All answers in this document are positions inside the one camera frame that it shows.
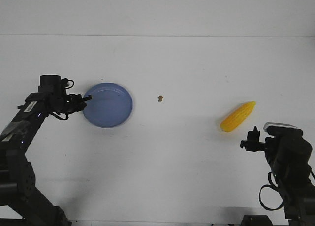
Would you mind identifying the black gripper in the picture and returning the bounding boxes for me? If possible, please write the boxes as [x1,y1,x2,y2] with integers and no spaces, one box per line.
[240,126,266,152]
[58,94,92,115]

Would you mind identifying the yellow corn cob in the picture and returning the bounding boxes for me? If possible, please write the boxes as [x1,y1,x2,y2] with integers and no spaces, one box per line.
[220,101,256,133]

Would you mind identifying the blue round plate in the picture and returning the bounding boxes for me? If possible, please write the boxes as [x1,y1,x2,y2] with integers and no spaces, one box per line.
[83,83,133,128]

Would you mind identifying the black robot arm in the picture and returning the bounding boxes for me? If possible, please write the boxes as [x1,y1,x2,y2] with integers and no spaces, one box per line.
[0,75,92,226]
[240,122,315,226]

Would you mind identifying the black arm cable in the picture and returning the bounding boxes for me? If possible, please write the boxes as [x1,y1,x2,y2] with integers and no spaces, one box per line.
[258,171,286,211]
[50,78,74,121]

